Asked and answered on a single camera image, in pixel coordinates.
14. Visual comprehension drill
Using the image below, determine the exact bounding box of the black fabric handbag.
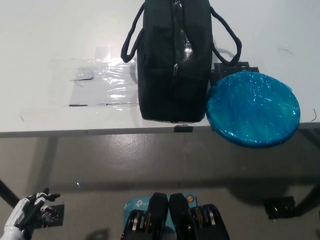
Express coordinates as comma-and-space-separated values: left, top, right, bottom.
120, 0, 243, 125

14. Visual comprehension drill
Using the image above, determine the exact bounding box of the small black tape strip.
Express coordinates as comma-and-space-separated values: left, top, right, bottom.
174, 124, 195, 133

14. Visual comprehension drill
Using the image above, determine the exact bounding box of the teal tp-link box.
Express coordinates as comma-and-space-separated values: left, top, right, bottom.
123, 193, 200, 228

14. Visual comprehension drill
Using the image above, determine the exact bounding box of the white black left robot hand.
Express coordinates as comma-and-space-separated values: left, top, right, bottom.
0, 187, 61, 240

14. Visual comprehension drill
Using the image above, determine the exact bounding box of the black tape marker patch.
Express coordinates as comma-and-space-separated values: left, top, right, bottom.
211, 61, 261, 83

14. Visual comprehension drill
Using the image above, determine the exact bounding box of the blue plate stack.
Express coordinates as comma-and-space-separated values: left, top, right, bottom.
205, 72, 301, 149

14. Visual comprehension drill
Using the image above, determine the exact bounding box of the black table foot bracket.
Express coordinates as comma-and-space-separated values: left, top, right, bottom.
262, 196, 297, 220

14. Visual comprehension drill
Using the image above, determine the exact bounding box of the clear plastic tape sheet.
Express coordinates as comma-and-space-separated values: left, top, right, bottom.
21, 56, 141, 117

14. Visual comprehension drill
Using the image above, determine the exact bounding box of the black table leg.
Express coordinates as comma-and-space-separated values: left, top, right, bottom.
0, 178, 21, 208
298, 183, 320, 217

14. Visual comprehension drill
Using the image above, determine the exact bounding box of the small clear tape patch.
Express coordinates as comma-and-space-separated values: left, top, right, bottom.
94, 44, 113, 61

